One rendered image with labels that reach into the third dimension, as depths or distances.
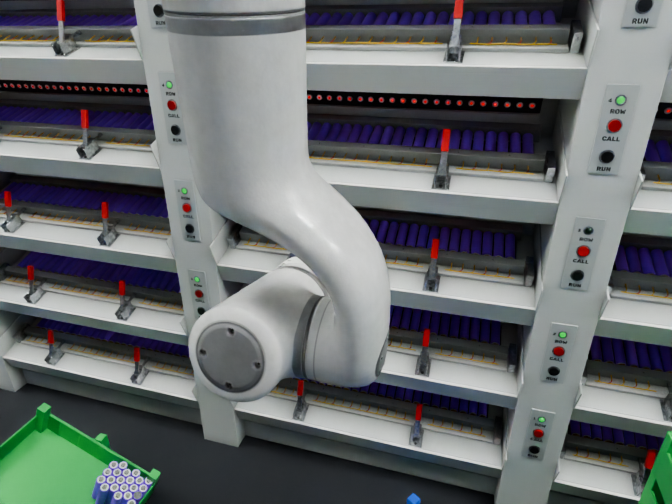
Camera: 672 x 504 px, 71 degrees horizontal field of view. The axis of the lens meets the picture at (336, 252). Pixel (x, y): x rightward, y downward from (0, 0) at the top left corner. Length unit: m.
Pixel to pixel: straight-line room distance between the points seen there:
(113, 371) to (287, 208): 1.10
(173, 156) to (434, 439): 0.79
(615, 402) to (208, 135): 0.88
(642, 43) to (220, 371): 0.65
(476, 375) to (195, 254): 0.61
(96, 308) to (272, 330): 0.94
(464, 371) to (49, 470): 0.89
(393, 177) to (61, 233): 0.78
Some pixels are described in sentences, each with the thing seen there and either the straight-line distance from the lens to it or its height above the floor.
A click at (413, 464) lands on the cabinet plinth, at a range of 1.20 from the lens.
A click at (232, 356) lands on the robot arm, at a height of 0.70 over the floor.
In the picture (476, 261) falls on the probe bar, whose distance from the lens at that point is 0.90.
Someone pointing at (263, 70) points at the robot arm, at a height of 0.91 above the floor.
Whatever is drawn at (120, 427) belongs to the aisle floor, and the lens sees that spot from 1.42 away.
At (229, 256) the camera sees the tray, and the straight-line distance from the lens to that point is 0.99.
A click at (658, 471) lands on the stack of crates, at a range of 0.92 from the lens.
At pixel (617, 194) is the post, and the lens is 0.81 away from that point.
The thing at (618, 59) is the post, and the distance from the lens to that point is 0.77.
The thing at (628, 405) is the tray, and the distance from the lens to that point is 1.03.
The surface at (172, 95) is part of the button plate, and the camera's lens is 0.91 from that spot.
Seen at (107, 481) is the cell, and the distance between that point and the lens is 1.18.
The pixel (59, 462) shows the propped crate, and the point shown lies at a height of 0.09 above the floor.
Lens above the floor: 0.93
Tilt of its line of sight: 25 degrees down
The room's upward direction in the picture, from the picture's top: straight up
